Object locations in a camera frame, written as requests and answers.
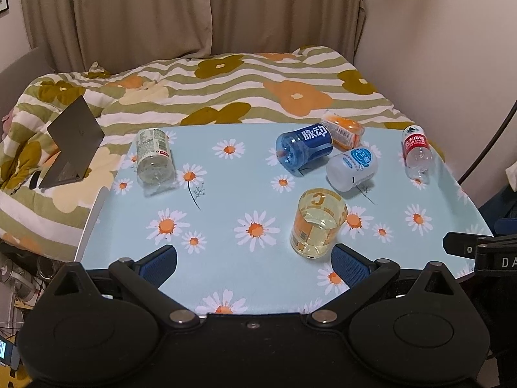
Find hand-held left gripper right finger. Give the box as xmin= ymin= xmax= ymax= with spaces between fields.
xmin=308 ymin=243 xmax=459 ymax=330

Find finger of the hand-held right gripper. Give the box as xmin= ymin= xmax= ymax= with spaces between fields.
xmin=443 ymin=232 xmax=491 ymax=260

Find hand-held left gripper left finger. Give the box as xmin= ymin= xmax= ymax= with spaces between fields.
xmin=52 ymin=244 xmax=201 ymax=330

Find yellow orange plastic cup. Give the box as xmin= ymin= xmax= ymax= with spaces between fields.
xmin=290 ymin=188 xmax=348 ymax=259

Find white cup with blue label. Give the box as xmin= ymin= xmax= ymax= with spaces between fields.
xmin=326 ymin=146 xmax=379 ymax=192

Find clear cup with green label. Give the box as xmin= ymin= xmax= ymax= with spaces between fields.
xmin=135 ymin=128 xmax=177 ymax=192

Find clear cup with red label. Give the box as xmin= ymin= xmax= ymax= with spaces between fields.
xmin=402 ymin=125 xmax=434 ymax=182

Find blue plastic cup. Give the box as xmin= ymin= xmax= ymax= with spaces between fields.
xmin=276 ymin=123 xmax=335 ymax=170

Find orange wrapped plastic cup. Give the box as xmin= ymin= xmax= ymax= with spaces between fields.
xmin=321 ymin=110 xmax=365 ymax=150

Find dark chair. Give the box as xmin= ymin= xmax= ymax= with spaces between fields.
xmin=477 ymin=184 xmax=517 ymax=235

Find clear glass jar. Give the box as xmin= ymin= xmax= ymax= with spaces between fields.
xmin=0 ymin=256 xmax=26 ymax=292
xmin=36 ymin=256 xmax=61 ymax=283

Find daisy print tablecloth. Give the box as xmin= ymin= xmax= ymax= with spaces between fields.
xmin=75 ymin=123 xmax=494 ymax=316

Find grey laptop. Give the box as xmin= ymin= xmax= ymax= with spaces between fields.
xmin=38 ymin=96 xmax=106 ymax=189

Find device with lit screen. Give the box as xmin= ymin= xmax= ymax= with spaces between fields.
xmin=0 ymin=333 xmax=19 ymax=370

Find striped flower blanket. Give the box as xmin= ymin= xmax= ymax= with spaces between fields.
xmin=0 ymin=45 xmax=445 ymax=259

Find beige curtain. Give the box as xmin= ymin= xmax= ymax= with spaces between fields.
xmin=18 ymin=0 xmax=366 ymax=74

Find black cable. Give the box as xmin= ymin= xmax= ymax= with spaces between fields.
xmin=458 ymin=101 xmax=517 ymax=184

